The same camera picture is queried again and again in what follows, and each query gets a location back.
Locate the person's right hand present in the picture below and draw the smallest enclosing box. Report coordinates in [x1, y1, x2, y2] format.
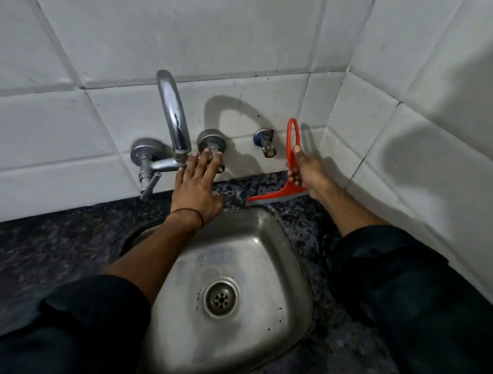
[287, 145, 336, 200]

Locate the person's left hand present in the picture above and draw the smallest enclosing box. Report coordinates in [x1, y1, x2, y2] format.
[170, 149, 224, 226]

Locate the red squeegee wiper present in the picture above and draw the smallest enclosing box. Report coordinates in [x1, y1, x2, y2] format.
[245, 118, 309, 206]

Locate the person's right forearm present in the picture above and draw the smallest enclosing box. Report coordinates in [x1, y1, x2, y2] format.
[317, 181, 391, 238]

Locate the person's left forearm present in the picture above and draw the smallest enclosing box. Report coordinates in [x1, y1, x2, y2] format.
[103, 210, 205, 307]

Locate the black wrist thread band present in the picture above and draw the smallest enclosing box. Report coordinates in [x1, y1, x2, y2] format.
[170, 208, 205, 230]

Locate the blue angle valve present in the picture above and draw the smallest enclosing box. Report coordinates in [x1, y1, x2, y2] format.
[253, 128, 277, 158]

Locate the chrome sink faucet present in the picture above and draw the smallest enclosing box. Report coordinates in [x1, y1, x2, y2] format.
[130, 69, 228, 201]

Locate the stainless steel sink basin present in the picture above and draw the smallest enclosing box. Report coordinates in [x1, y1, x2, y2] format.
[120, 207, 313, 374]

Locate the sink drain strainer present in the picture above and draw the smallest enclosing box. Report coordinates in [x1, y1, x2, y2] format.
[202, 278, 240, 319]

